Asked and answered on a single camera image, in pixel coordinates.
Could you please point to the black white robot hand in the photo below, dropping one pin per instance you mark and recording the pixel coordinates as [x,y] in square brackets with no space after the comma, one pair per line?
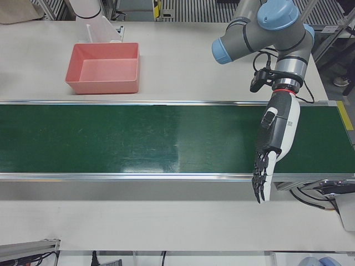
[280,130]

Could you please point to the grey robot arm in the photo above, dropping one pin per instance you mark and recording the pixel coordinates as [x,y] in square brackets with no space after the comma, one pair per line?
[277,36]

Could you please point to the black electronics box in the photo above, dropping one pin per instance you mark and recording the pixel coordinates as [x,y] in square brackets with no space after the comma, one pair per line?
[335,188]

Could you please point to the pink plastic box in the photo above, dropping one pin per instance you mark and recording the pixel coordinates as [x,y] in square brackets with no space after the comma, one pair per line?
[108,69]

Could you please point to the white sneaker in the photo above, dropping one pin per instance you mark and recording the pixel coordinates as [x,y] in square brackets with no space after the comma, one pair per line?
[341,81]

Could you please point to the silver laptop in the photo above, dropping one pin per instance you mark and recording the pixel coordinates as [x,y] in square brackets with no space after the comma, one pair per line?
[348,213]

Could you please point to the green conveyor belt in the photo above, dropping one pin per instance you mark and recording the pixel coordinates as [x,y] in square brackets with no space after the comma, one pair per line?
[83,138]

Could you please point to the brown cardboard sheet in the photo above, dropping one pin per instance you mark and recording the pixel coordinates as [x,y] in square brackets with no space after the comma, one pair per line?
[16,11]

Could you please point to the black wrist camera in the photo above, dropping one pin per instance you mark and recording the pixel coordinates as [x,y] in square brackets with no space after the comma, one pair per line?
[256,81]

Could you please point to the ribbed aluminium frame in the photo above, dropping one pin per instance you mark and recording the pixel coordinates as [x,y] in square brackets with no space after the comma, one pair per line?
[199,11]

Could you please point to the yellow black post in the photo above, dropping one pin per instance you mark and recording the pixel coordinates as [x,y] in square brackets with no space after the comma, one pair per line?
[157,8]

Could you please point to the white robot mount bracket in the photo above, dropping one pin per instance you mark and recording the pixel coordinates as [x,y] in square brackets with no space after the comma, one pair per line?
[100,30]

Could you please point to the aluminium extrusion rail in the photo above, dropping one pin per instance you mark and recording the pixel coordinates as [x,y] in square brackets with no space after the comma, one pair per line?
[27,248]

